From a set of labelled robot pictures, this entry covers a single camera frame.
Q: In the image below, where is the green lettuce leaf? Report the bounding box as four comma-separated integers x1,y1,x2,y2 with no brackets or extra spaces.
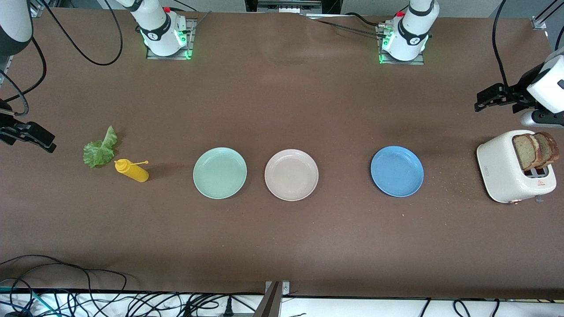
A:
83,125,119,169

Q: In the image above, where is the black base cable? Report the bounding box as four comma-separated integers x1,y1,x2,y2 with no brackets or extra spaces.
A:
304,12,388,38

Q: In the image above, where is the blue plate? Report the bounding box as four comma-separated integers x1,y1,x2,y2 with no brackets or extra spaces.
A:
371,146,424,197

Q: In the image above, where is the grey metal bracket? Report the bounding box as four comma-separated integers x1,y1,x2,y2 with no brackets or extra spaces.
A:
253,280,290,317

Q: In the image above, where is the mint green plate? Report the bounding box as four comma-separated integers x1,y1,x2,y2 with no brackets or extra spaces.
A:
193,147,248,199

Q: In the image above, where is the yellow squeeze bottle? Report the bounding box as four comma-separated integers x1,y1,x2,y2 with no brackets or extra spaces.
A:
114,158,149,183

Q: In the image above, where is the teal cable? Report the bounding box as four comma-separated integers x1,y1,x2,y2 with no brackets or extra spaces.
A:
0,286,49,317

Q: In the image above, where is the grey power strip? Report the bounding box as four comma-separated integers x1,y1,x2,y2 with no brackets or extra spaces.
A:
257,0,323,14

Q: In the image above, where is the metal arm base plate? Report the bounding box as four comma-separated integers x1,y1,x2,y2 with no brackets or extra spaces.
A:
377,24,426,66
146,18,195,60

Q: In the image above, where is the long black looping cable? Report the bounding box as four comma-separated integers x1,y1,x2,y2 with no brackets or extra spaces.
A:
0,254,128,304

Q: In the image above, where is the white toaster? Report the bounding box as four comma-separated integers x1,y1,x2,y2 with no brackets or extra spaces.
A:
476,129,557,205

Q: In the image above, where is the tangled black cable bundle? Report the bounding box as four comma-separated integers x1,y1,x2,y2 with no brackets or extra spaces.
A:
0,277,309,317

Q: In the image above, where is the beige plate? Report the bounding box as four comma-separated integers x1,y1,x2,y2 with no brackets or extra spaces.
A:
264,149,319,202

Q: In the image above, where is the brown bread slice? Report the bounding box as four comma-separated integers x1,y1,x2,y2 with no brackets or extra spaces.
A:
512,133,541,172
534,132,560,169

